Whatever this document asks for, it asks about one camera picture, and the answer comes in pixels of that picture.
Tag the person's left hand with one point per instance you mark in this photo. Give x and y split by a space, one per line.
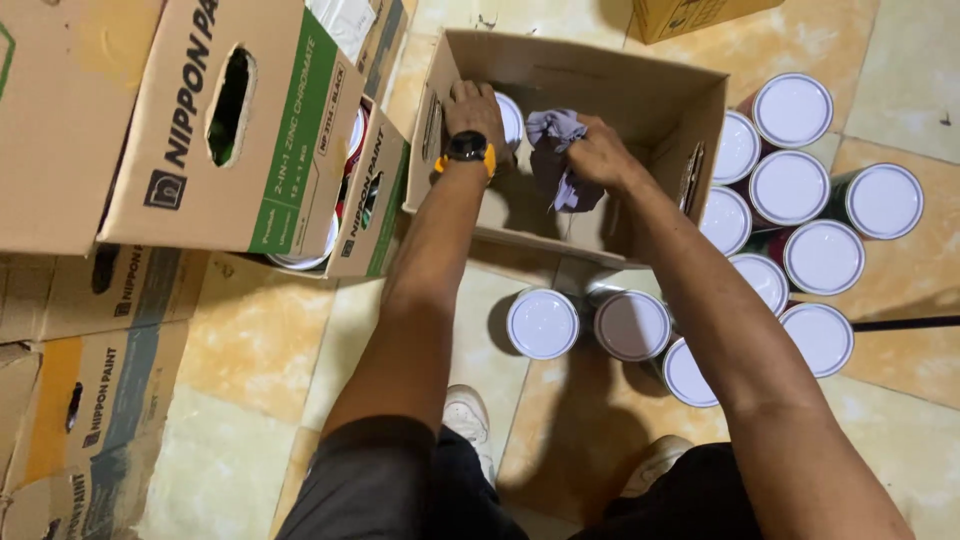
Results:
474 112

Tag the person's right hand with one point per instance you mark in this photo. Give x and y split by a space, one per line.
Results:
604 159

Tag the person's left fingers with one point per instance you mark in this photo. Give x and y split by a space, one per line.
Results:
469 90

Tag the person's right fingers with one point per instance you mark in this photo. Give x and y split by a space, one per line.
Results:
579 154

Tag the grey purple cleaning cloth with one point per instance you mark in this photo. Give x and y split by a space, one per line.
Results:
553 161

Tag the single white-lidded paint tin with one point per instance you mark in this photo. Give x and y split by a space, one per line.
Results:
511 120

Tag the open plain cardboard box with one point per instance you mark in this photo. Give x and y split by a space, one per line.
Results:
600 82

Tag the boxed paint can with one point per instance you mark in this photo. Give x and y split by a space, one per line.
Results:
358 133
306 251

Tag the yellow cardboard box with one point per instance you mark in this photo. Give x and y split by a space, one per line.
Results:
690 15

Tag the green-label cardboard box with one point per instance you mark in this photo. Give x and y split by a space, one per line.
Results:
292 142

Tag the cluster of paint cans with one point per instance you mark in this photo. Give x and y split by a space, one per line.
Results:
789 187

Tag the person's white left shoe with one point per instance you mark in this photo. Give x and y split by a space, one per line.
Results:
469 424

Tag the person's beige right shoe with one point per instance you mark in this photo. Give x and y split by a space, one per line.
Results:
654 463

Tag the black rod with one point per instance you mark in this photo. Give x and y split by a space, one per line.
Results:
907 323

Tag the person's black clothing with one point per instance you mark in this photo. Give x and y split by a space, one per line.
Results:
375 487

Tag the large tilted cardboard box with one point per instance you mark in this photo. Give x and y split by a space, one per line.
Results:
60 120

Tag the grey-striped cardboard box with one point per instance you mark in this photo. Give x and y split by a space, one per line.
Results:
90 289

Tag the yellow-and-grey printed cardboard box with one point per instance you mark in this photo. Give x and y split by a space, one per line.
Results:
82 427

